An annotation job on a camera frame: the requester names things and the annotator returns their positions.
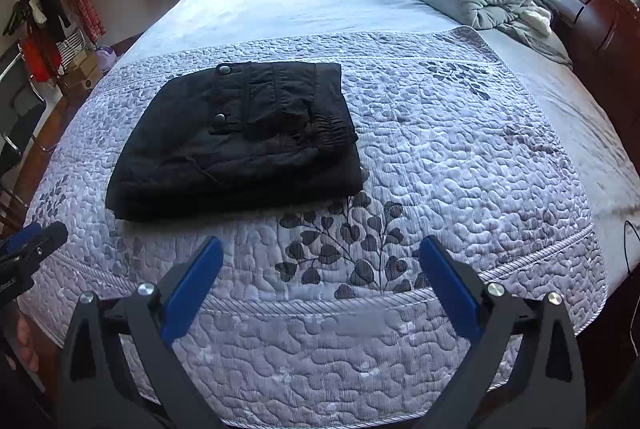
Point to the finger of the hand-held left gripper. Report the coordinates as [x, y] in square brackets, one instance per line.
[47, 236]

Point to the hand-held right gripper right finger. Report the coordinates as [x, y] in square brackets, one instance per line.
[450, 289]

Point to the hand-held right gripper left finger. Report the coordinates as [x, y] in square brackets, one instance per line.
[192, 289]

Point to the black jacket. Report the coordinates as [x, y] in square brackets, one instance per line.
[240, 144]

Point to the person's left hand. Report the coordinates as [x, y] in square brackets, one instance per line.
[22, 334]

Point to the grey leaf-print quilted bedspread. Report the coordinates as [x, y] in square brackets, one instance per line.
[425, 169]

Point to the stack of cardboard boxes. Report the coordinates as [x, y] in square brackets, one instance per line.
[80, 71]

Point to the red hanging garment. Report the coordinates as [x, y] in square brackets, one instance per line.
[42, 56]

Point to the purple plastic container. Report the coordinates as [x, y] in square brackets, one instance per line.
[107, 59]

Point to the white striped bag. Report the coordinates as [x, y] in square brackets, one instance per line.
[72, 44]

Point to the wooden coat rack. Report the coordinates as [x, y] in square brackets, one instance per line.
[14, 16]

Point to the red plaid garment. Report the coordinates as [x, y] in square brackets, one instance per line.
[82, 4]

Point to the white cloth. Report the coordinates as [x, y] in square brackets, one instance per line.
[537, 20]

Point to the grey folded duvet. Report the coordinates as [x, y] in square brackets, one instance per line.
[475, 4]

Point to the dark wooden headboard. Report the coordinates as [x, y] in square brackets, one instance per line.
[590, 9]

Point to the black chrome-frame chair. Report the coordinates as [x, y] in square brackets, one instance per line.
[20, 119]

